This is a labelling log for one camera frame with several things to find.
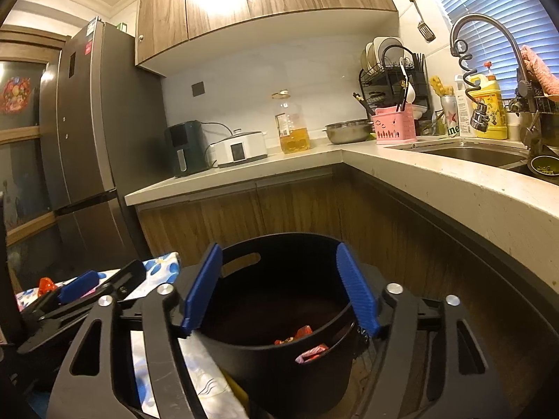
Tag steel mixing bowl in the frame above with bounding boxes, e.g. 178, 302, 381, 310
323, 119, 377, 145

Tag black trash bin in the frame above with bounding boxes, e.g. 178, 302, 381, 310
175, 233, 385, 407

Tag hanging slotted spatula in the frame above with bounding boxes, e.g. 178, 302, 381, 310
402, 0, 437, 43

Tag white window blind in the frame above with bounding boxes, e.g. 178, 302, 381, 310
426, 0, 559, 102

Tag red and white wrappers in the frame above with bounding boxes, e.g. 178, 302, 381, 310
274, 325, 313, 346

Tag pink utensil basket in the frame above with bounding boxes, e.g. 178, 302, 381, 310
373, 105, 418, 146

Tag white plastic bottle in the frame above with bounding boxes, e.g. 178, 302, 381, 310
454, 76, 477, 137

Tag yellow brush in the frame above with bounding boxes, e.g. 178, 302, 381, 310
429, 76, 455, 97

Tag red floral door decoration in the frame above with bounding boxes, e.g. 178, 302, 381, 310
2, 76, 34, 115

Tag wooden wall cabinets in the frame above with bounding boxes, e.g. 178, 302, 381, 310
135, 0, 399, 67

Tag black wire sink caddy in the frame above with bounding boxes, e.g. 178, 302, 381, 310
507, 94, 559, 117

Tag wooden glass door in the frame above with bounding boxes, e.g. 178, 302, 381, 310
0, 26, 73, 281

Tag black dish rack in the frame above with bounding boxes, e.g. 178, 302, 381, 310
359, 46, 433, 122

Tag grey refrigerator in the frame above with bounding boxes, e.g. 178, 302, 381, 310
38, 15, 167, 268

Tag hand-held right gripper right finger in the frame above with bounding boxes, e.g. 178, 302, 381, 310
335, 242, 516, 419

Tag yellow detergent bottle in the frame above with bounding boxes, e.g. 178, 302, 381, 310
469, 62, 508, 141

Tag black power cable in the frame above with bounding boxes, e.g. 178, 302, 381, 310
202, 121, 235, 169

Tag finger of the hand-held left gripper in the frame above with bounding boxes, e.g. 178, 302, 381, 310
94, 259, 147, 303
20, 271, 99, 328

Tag dark small bowl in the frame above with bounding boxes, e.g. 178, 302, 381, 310
528, 155, 559, 180

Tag kitchen counter with wooden cabinets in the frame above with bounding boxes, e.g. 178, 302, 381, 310
124, 137, 559, 403

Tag white ladle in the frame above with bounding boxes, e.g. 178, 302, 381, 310
398, 61, 416, 104

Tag black air fryer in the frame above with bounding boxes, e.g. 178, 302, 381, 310
164, 121, 211, 179

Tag white rice cooker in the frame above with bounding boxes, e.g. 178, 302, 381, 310
214, 128, 268, 169

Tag steel kitchen faucet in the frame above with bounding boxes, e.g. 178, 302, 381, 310
450, 14, 543, 150

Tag cooking oil bottle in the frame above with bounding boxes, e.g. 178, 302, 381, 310
271, 90, 311, 155

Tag steel kitchen sink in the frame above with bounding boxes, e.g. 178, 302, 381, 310
395, 137, 559, 181

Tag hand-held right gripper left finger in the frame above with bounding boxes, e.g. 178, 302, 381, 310
46, 242, 223, 419

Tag silver beer can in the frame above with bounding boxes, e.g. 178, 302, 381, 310
440, 95, 462, 137

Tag pink dishcloth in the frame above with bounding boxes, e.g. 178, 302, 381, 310
521, 45, 559, 97

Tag blue floral tablecloth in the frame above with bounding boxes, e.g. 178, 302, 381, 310
15, 251, 251, 419

